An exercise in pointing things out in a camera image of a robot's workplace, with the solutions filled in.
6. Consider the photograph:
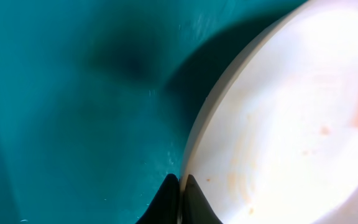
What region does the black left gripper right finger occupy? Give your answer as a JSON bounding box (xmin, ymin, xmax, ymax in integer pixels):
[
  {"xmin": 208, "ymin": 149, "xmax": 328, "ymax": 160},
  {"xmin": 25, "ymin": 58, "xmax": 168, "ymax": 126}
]
[{"xmin": 181, "ymin": 175, "xmax": 223, "ymax": 224}]

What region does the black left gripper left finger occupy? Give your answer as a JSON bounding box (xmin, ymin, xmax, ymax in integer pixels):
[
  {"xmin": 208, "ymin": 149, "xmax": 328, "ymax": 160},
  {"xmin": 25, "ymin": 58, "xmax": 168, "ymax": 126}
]
[{"xmin": 136, "ymin": 174, "xmax": 180, "ymax": 224}]

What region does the white plate with ketchup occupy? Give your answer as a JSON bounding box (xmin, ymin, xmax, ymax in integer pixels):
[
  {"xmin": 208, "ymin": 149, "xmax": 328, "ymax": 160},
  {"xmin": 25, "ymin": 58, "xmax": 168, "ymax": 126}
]
[{"xmin": 178, "ymin": 1, "xmax": 358, "ymax": 223}]

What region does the teal plastic tray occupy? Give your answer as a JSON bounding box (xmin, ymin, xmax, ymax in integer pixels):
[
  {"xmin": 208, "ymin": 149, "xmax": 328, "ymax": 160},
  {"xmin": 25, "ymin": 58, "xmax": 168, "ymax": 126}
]
[{"xmin": 0, "ymin": 1, "xmax": 307, "ymax": 223}]

